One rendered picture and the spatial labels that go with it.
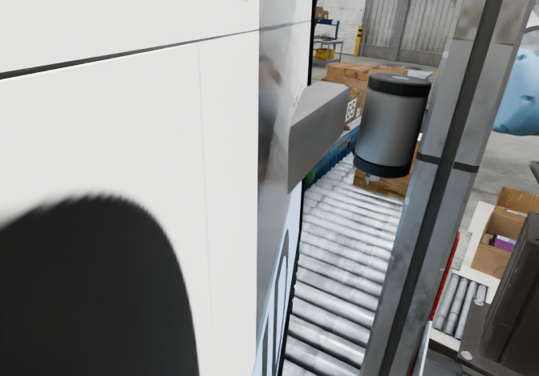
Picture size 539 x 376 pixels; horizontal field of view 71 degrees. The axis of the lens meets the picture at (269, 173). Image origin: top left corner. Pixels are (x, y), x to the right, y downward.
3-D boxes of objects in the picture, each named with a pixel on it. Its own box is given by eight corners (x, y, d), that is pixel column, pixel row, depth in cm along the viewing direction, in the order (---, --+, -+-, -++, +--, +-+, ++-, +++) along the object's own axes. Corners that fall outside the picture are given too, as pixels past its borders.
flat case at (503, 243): (536, 252, 132) (537, 248, 131) (532, 277, 117) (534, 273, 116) (492, 236, 139) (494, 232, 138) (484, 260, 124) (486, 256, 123)
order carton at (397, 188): (416, 204, 162) (427, 167, 155) (351, 184, 175) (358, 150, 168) (432, 176, 194) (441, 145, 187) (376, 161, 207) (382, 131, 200)
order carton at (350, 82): (360, 116, 245) (365, 90, 238) (318, 107, 257) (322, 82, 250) (375, 106, 277) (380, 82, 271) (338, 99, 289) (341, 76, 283)
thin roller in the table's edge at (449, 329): (452, 335, 94) (468, 279, 116) (443, 331, 95) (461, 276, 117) (450, 341, 95) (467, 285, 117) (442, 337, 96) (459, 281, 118)
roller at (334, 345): (386, 353, 87) (382, 366, 90) (204, 270, 108) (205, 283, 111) (380, 371, 83) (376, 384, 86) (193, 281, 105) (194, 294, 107)
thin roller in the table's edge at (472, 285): (463, 340, 93) (477, 283, 115) (455, 336, 94) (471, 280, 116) (460, 346, 94) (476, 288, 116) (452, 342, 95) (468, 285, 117)
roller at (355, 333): (383, 362, 90) (389, 342, 89) (206, 280, 111) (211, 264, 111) (386, 355, 94) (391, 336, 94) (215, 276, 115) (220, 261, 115)
